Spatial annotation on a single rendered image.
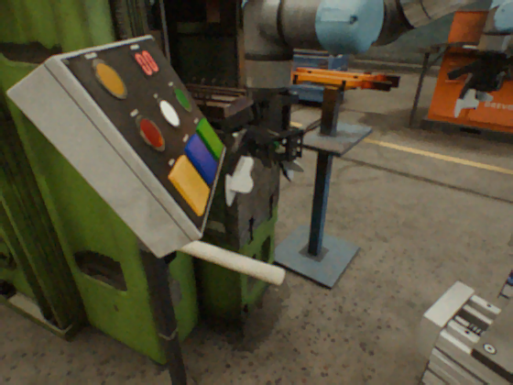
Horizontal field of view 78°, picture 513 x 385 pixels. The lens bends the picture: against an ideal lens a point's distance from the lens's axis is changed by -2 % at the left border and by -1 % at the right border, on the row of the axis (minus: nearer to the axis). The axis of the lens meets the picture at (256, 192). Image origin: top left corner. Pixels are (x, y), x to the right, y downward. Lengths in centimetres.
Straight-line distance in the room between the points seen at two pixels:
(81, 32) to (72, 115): 45
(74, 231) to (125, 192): 94
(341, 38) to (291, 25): 7
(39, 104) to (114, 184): 12
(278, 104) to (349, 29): 15
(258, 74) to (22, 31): 79
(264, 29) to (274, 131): 14
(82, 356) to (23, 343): 29
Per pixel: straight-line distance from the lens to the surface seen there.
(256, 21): 49
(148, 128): 48
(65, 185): 129
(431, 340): 70
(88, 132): 44
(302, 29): 44
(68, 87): 43
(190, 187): 48
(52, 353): 172
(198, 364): 148
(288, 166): 63
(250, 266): 89
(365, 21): 43
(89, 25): 86
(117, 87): 48
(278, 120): 50
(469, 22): 434
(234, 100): 108
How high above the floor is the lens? 124
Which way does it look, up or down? 30 degrees down
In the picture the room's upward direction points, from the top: straight up
